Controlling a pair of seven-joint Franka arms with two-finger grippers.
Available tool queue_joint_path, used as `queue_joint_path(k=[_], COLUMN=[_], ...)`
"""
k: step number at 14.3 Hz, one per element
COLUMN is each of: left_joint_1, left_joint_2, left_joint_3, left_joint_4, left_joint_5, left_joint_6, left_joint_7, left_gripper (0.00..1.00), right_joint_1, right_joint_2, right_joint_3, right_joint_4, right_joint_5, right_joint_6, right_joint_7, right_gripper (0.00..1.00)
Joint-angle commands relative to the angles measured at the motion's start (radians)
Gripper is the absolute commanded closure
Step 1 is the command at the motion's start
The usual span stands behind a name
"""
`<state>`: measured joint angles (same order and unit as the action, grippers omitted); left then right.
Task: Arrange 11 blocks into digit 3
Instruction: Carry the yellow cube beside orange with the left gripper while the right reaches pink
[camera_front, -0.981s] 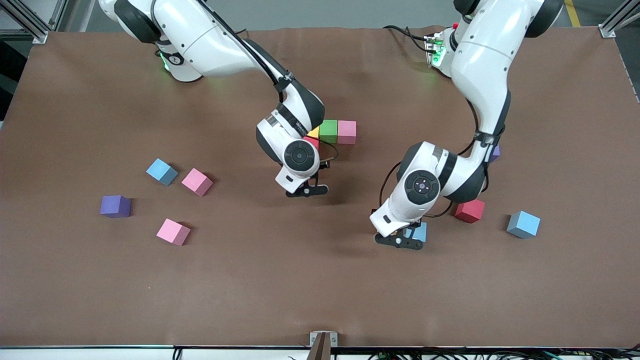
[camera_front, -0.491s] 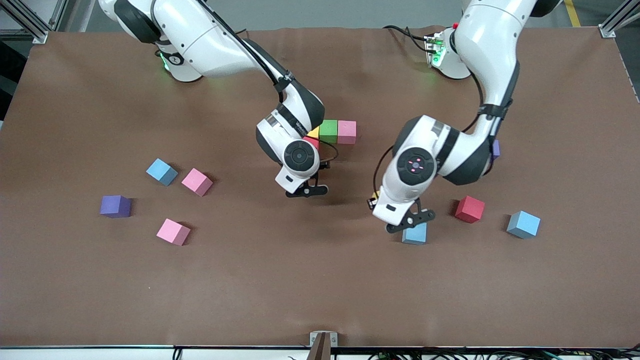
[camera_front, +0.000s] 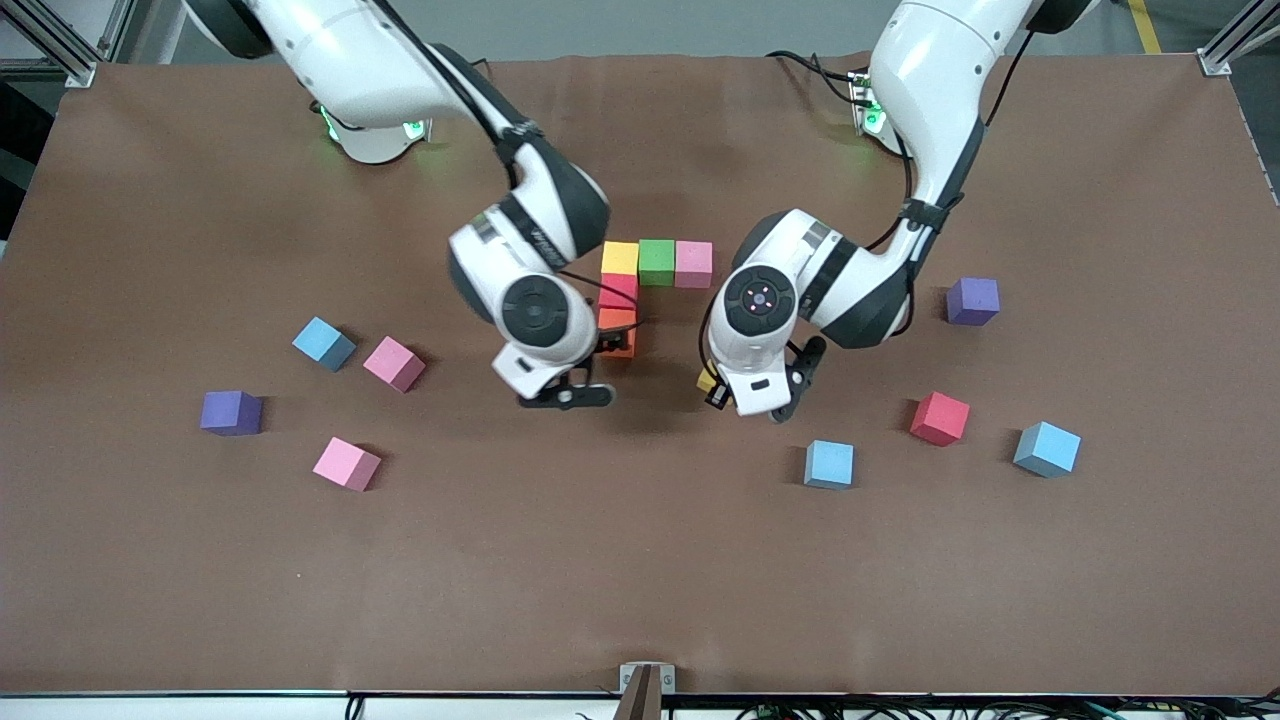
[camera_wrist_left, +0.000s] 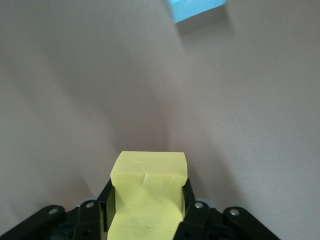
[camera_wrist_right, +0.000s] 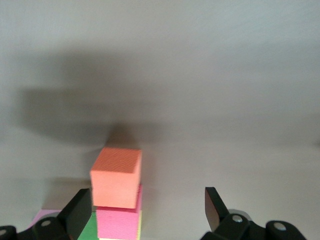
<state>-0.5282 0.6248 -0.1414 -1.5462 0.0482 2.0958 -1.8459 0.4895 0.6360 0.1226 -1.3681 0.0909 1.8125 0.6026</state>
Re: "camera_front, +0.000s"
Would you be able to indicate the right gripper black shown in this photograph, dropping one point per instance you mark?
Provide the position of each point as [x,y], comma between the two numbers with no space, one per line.
[607,344]

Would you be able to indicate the orange foam cube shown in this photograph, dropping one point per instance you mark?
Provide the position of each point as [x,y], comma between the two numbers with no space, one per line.
[622,335]

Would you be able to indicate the yellow foam cube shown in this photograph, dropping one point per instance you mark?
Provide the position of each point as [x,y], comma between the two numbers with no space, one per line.
[621,258]
[706,381]

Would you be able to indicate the red foam cube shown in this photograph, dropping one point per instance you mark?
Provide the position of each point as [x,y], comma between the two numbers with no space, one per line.
[620,290]
[939,418]

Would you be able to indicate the green foam cube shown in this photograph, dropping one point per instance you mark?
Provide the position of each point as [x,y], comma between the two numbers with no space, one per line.
[658,264]

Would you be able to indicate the pink foam cube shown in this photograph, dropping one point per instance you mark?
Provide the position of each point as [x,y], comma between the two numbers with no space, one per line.
[346,463]
[393,363]
[694,264]

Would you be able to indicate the blue foam cube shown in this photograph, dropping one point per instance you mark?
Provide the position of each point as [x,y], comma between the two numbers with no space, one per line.
[323,343]
[1047,448]
[829,464]

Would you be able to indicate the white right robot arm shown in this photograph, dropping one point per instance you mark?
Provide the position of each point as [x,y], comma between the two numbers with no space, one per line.
[350,60]

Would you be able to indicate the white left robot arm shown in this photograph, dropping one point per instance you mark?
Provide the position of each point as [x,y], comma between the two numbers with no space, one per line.
[930,90]

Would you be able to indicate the brown table cover mat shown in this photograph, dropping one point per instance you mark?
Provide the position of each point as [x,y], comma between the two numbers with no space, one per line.
[640,560]

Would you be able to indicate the purple foam cube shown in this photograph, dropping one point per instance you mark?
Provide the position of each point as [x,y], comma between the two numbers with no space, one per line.
[231,412]
[972,301]

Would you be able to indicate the aluminium frame profile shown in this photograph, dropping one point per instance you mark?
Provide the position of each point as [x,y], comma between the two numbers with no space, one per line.
[1215,65]
[78,72]

